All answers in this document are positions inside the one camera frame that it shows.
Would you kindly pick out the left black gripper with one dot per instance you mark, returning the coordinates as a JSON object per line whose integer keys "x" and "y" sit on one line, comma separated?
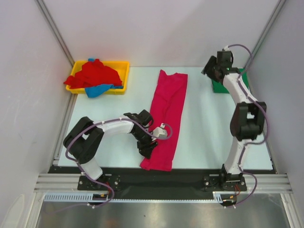
{"x": 146, "y": 149}

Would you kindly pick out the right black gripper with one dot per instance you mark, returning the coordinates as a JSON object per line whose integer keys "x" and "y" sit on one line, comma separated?
{"x": 207, "y": 70}

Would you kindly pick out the magenta t shirt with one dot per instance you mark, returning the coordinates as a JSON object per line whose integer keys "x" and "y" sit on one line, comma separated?
{"x": 167, "y": 106}

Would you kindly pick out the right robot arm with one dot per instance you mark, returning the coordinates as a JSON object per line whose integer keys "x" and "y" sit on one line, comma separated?
{"x": 247, "y": 121}

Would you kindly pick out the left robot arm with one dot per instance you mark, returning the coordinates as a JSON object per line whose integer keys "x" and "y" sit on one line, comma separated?
{"x": 84, "y": 139}

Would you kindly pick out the folded green t shirt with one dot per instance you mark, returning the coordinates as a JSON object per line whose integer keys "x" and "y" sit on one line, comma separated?
{"x": 218, "y": 88}

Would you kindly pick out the blue t shirt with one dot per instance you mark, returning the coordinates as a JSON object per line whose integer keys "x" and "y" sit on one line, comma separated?
{"x": 95, "y": 91}

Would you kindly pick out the yellow plastic bin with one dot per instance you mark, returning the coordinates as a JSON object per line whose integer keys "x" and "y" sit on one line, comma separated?
{"x": 122, "y": 67}

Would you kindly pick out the red t shirt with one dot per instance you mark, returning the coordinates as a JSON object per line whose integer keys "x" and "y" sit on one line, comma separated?
{"x": 79, "y": 78}

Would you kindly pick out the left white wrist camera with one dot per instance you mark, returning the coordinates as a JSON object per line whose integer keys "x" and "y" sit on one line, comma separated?
{"x": 160, "y": 132}

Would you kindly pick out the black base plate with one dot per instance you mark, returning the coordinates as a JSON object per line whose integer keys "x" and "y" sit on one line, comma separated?
{"x": 134, "y": 183}

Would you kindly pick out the slotted cable duct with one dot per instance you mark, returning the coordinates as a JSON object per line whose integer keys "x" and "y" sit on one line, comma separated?
{"x": 98, "y": 198}

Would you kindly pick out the right corner aluminium post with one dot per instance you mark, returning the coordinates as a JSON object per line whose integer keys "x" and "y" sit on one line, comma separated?
{"x": 272, "y": 19}

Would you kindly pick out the corner aluminium post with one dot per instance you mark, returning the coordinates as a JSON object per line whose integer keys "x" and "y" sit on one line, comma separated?
{"x": 272, "y": 19}
{"x": 54, "y": 29}

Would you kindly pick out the aluminium frame rail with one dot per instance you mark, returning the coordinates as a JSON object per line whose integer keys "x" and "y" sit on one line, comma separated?
{"x": 266, "y": 183}

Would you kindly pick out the left corner aluminium post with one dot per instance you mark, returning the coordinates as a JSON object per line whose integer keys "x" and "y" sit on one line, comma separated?
{"x": 54, "y": 29}

